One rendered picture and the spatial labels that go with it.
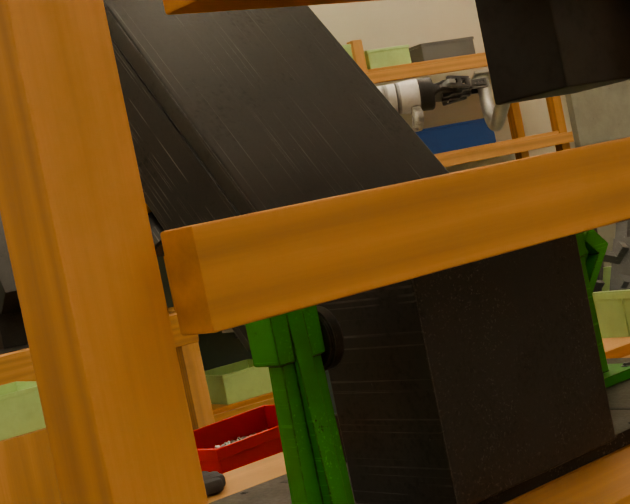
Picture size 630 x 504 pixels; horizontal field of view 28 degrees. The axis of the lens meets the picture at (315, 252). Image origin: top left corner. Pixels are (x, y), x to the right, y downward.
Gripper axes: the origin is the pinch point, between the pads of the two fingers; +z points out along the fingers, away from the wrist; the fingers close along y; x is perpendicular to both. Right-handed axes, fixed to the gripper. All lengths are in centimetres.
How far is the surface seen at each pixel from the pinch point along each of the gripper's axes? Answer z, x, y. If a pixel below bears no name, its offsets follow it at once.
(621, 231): 33, 32, 31
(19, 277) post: -73, 68, -166
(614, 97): 214, -188, 616
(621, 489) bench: -16, 93, -122
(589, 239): -1, 54, -72
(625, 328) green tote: 20, 60, -2
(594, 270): -1, 58, -70
